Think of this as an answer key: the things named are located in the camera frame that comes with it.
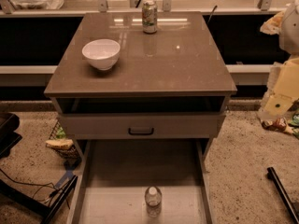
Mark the clear plastic water bottle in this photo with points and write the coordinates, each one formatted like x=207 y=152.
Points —
x=153 y=200

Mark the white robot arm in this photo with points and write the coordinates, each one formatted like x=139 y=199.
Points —
x=283 y=81

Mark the grey drawer cabinet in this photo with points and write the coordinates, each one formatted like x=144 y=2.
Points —
x=176 y=71

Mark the open grey drawer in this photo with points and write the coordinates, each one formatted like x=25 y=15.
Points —
x=117 y=174

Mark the white ceramic bowl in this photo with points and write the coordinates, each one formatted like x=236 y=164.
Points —
x=102 y=54

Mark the green soda can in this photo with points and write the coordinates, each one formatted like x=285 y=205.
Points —
x=149 y=16

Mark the blue tape on floor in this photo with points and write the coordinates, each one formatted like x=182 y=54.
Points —
x=66 y=176

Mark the brown snack bag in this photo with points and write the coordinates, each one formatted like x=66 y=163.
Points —
x=278 y=125

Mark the black stand leg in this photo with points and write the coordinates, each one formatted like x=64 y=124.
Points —
x=65 y=190

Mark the black bar on floor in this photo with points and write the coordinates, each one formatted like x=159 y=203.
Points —
x=292 y=207

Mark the black base at left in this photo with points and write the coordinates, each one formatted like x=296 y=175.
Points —
x=9 y=123

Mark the green snack bag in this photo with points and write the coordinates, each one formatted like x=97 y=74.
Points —
x=294 y=123

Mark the closed drawer with black handle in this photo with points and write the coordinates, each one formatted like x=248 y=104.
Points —
x=141 y=126

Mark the wire basket with snacks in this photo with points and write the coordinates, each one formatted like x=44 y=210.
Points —
x=61 y=144

